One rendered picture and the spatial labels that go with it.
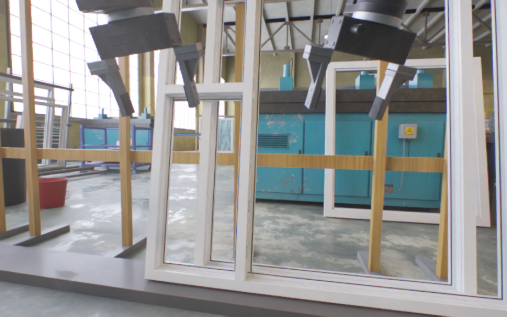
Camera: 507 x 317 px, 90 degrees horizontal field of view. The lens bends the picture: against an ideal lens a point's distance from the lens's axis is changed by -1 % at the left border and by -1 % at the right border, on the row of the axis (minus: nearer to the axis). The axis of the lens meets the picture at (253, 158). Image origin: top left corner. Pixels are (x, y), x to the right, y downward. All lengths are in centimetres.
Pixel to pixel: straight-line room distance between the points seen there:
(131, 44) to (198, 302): 98
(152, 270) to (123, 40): 104
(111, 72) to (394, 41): 48
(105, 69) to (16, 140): 300
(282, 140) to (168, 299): 192
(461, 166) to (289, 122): 175
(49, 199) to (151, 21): 283
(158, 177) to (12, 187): 244
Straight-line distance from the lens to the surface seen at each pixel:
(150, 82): 1278
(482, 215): 286
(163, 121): 127
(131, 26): 48
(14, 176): 352
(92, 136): 829
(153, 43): 47
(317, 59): 46
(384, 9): 47
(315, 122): 271
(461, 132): 133
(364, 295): 119
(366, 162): 141
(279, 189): 276
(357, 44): 47
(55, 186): 316
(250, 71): 119
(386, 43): 50
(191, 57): 46
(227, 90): 118
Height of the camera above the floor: 69
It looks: 4 degrees down
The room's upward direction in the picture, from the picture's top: 1 degrees clockwise
